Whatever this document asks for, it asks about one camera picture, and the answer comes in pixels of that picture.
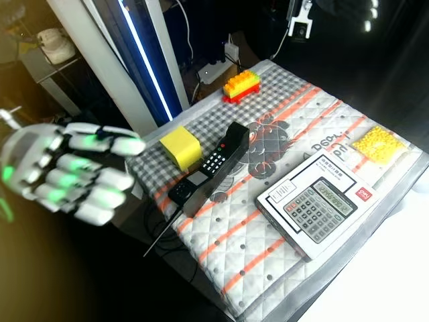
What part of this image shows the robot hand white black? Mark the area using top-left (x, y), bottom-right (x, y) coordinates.
top-left (0, 122), bottom-right (147, 226)

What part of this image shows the large black toy phone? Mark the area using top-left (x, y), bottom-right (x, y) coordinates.
top-left (143, 121), bottom-right (251, 258)

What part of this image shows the white calculator box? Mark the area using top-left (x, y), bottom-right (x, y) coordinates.
top-left (256, 152), bottom-right (381, 262)

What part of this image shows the grey metal shelf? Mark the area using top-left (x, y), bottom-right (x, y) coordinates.
top-left (18, 50), bottom-right (84, 117)

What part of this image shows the yellow cube block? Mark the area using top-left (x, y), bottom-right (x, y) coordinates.
top-left (159, 125), bottom-right (203, 172)

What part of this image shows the white power strip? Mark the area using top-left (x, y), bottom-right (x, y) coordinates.
top-left (197, 60), bottom-right (235, 85)

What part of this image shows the red yellow green brick stack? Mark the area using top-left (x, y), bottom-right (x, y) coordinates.
top-left (223, 69), bottom-right (262, 104)

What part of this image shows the grey quilt with bear print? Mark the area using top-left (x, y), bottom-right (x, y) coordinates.
top-left (125, 60), bottom-right (423, 318)

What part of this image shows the grey table cover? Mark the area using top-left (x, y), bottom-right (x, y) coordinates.
top-left (123, 59), bottom-right (429, 322)

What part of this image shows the green cable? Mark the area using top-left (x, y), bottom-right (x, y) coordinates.
top-left (0, 196), bottom-right (15, 224)

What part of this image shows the white post with blue light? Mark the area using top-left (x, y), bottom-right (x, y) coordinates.
top-left (46, 0), bottom-right (190, 135)

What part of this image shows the white cable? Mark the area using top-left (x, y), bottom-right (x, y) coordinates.
top-left (175, 0), bottom-right (196, 58)

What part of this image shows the small white-framed camera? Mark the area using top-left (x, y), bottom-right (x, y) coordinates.
top-left (287, 0), bottom-right (314, 43)

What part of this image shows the yellow studded base plate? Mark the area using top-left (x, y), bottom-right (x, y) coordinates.
top-left (351, 125), bottom-right (408, 165)

